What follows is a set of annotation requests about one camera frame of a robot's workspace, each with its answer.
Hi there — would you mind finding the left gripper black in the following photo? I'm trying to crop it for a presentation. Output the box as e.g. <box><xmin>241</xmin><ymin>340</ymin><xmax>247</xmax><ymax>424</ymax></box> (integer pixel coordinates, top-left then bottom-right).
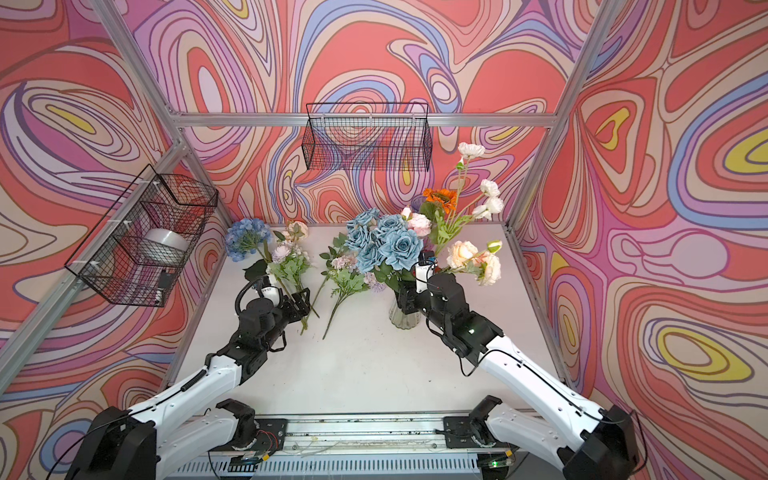
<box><xmin>257</xmin><ymin>286</ymin><xmax>309</xmax><ymax>354</ymax></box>

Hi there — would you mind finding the clear glass vase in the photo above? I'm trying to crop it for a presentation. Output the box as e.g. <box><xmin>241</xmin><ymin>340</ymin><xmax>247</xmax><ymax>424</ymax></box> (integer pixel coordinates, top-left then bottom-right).
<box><xmin>389</xmin><ymin>301</ymin><xmax>422</xmax><ymax>330</ymax></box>

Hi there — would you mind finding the cream white flower spray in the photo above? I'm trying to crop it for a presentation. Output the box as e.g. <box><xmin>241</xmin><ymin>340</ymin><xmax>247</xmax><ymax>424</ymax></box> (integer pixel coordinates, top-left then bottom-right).
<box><xmin>445</xmin><ymin>142</ymin><xmax>505</xmax><ymax>287</ymax></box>

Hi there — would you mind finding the lilac pink hydrangea stem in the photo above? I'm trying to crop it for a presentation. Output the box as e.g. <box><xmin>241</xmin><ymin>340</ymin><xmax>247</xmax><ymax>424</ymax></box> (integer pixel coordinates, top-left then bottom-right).
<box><xmin>322</xmin><ymin>255</ymin><xmax>386</xmax><ymax>340</ymax></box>

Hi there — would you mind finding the orange gerbera flower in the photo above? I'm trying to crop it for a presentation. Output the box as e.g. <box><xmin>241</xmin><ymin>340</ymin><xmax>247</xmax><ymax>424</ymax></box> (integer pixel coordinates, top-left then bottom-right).
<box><xmin>419</xmin><ymin>188</ymin><xmax>457</xmax><ymax>243</ymax></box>

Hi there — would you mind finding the pink peony flower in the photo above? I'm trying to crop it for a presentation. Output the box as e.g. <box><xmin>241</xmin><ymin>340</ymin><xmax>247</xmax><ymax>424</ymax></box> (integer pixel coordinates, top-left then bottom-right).
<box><xmin>401</xmin><ymin>207</ymin><xmax>432</xmax><ymax>237</ymax></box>

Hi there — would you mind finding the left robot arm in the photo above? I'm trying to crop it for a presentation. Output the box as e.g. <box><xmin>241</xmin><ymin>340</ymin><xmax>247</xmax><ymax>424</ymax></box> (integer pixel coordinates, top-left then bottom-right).
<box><xmin>66</xmin><ymin>288</ymin><xmax>310</xmax><ymax>479</ymax></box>

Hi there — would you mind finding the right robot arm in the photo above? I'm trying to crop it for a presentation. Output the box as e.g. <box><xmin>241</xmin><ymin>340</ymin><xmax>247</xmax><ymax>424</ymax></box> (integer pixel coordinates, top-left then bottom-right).
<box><xmin>395</xmin><ymin>273</ymin><xmax>640</xmax><ymax>479</ymax></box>

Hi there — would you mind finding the blue hydrangea flower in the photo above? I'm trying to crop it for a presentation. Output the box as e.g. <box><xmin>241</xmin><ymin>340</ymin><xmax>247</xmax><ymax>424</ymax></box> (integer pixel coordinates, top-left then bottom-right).
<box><xmin>225</xmin><ymin>218</ymin><xmax>272</xmax><ymax>281</ymax></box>

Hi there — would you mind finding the white tape roll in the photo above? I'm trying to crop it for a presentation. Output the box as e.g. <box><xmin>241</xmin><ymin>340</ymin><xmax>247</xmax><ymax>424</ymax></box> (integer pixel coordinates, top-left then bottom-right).
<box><xmin>139</xmin><ymin>228</ymin><xmax>189</xmax><ymax>267</ymax></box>

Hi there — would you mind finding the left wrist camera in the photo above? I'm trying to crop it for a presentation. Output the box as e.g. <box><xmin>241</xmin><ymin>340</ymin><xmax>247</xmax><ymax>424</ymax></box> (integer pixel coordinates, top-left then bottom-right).
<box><xmin>259</xmin><ymin>286</ymin><xmax>282</xmax><ymax>307</ymax></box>

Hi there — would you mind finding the black wire basket left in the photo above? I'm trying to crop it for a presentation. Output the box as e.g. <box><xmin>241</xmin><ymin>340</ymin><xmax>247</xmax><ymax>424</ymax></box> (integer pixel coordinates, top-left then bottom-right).
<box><xmin>65</xmin><ymin>165</ymin><xmax>218</xmax><ymax>308</ymax></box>

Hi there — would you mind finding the black wire basket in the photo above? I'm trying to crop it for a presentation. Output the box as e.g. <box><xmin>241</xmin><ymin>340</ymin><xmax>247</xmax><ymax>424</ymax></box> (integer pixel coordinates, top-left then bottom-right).
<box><xmin>65</xmin><ymin>165</ymin><xmax>218</xmax><ymax>308</ymax></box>
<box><xmin>301</xmin><ymin>101</ymin><xmax>433</xmax><ymax>172</ymax></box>

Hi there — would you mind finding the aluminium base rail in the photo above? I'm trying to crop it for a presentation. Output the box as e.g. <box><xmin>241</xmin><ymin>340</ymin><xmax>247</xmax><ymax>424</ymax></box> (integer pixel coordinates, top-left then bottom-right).
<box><xmin>113</xmin><ymin>410</ymin><xmax>619</xmax><ymax>480</ymax></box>

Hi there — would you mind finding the black wire basket back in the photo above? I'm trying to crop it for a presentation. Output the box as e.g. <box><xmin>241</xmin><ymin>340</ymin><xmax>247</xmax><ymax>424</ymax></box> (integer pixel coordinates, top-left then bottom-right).
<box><xmin>301</xmin><ymin>101</ymin><xmax>433</xmax><ymax>172</ymax></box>

